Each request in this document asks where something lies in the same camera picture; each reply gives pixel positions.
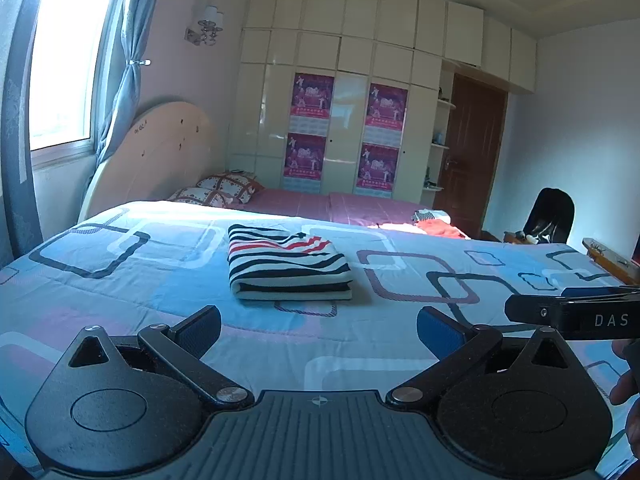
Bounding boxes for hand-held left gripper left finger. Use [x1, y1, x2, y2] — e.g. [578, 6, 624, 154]
[67, 305, 255, 407]

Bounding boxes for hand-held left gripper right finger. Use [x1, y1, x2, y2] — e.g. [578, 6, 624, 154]
[386, 306, 576, 405]

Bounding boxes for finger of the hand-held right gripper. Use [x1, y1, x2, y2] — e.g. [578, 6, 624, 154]
[504, 286, 640, 333]

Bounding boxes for striped knit sweater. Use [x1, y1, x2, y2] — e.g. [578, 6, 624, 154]
[227, 224, 354, 302]

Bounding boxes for person's right hand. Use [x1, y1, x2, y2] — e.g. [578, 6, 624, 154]
[609, 337, 640, 407]

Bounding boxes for blue patterned blanket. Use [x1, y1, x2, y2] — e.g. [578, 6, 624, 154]
[0, 200, 640, 480]

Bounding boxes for black chair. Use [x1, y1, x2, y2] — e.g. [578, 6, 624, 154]
[504, 187, 575, 247]

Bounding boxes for orange cloth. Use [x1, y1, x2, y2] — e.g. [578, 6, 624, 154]
[420, 219, 472, 240]

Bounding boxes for zebra print cloth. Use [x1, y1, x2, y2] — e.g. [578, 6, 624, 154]
[411, 208, 452, 224]

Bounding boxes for red patterned pillow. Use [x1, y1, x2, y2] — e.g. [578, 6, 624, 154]
[167, 186, 236, 207]
[196, 172, 266, 206]

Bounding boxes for brown wooden door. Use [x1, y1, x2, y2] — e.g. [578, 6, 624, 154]
[432, 72, 509, 239]

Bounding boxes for pink bed sheet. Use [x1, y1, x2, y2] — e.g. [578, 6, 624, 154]
[240, 188, 451, 227]

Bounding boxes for beige wooden headboard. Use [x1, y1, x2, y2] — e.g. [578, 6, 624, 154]
[77, 101, 221, 223]

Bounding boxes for cream wardrobe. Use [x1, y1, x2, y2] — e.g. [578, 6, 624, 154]
[227, 0, 538, 202]

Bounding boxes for blue curtain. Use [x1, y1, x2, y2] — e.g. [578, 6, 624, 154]
[95, 0, 169, 177]

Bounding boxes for dark patterned curtain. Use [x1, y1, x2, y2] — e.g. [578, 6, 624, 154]
[0, 0, 57, 267]

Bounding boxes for window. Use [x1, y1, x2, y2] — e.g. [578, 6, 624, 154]
[29, 0, 124, 167]

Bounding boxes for wooden frame with metal hardware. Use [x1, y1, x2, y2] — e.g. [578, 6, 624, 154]
[582, 237, 640, 288]

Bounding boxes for purple wall poster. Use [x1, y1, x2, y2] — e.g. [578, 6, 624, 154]
[364, 83, 408, 144]
[356, 142, 400, 197]
[291, 73, 335, 134]
[283, 132, 327, 192]

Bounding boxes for wall lamp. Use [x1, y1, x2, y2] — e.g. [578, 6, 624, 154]
[184, 5, 225, 47]

